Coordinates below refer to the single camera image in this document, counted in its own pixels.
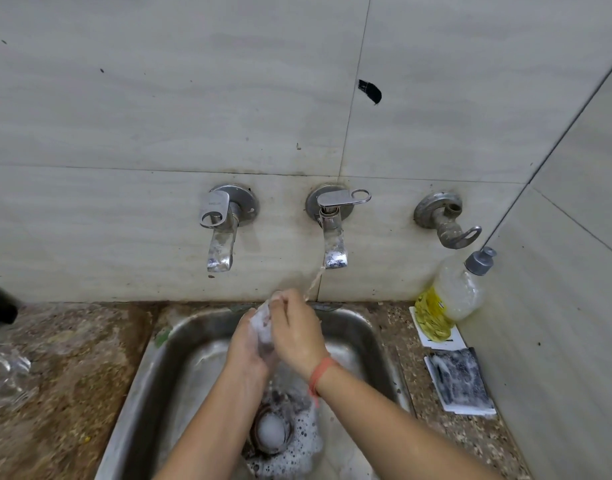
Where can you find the chrome wall tap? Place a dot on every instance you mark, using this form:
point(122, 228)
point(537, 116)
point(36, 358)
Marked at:
point(331, 209)
point(226, 207)

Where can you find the black tape piece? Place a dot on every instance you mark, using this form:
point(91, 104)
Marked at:
point(371, 92)

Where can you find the person's left hand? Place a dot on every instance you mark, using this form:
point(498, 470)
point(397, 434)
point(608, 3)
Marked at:
point(243, 352)

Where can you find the stainless steel sink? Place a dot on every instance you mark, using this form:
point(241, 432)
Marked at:
point(146, 394)

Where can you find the person's left forearm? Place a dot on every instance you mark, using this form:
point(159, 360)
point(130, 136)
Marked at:
point(211, 429)

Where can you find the dark speckled sponge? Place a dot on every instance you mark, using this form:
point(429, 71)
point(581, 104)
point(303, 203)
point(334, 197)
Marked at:
point(461, 377)

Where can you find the orange wrist thread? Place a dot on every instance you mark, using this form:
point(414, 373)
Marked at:
point(318, 374)

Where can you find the person's right hand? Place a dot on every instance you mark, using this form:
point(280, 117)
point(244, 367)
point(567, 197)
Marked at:
point(298, 334)

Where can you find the metal sink drain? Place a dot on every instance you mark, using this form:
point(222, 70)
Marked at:
point(271, 432)

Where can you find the clear glass cup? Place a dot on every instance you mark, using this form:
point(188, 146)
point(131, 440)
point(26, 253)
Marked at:
point(6, 377)
point(262, 327)

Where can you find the person's right forearm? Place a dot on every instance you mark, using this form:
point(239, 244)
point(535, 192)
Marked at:
point(396, 429)

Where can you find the grey wall valve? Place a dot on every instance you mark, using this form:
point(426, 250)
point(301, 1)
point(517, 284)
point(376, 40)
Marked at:
point(438, 212)

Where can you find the yellow dish soap bottle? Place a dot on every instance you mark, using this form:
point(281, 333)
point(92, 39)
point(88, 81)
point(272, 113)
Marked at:
point(448, 299)

